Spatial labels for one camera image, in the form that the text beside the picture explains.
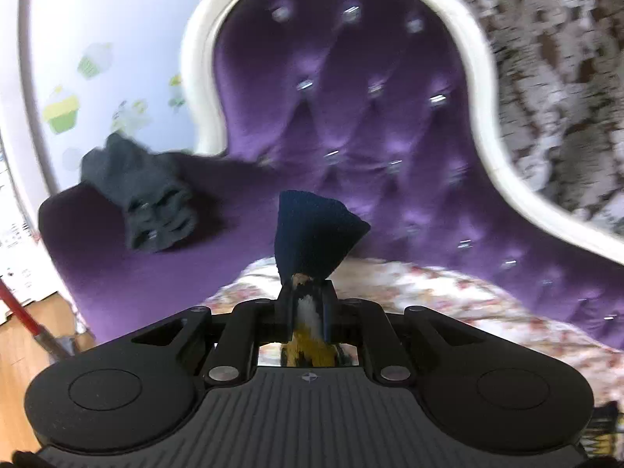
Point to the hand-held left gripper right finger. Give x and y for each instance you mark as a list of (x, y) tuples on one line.
[(329, 313)]

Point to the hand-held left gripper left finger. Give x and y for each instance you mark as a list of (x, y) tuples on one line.
[(285, 319)]

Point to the navy yellow patterned garment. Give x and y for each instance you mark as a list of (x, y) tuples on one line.
[(312, 234)]

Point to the white floral blanket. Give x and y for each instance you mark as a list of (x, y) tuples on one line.
[(463, 302)]

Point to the dark grey clothing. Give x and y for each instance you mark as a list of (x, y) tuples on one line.
[(151, 195)]

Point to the white dotted panel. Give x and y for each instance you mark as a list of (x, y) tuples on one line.
[(13, 234)]

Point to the brown white patterned curtain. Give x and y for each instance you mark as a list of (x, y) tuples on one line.
[(560, 83)]

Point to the purple tufted sofa white frame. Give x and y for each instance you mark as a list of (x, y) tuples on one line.
[(341, 107)]

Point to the small green cupcake wall sticker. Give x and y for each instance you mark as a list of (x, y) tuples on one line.
[(129, 116), (176, 90)]

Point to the large green cupcake wall sticker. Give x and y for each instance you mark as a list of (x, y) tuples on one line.
[(96, 61), (61, 109)]

